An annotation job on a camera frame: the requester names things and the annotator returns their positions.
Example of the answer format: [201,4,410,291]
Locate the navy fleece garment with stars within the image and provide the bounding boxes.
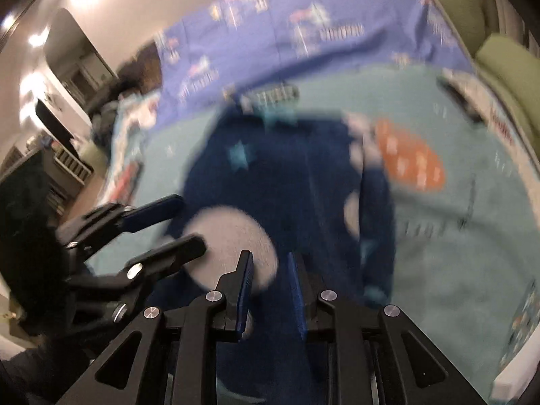
[148,107,396,404]

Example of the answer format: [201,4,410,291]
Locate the dark clothes pile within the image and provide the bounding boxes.
[87,42,162,154]

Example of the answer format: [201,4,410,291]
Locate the teal blanket with orange print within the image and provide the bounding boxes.
[90,65,539,398]

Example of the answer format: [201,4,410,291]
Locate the purple bedsheet with tree print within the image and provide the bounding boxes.
[156,0,472,127]

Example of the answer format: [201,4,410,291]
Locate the green pillow near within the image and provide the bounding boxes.
[475,34,539,152]

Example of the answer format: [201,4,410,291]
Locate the green pillow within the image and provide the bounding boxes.
[475,34,539,152]
[438,0,487,56]

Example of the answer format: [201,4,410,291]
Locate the green pillow far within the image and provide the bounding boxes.
[438,0,487,56]

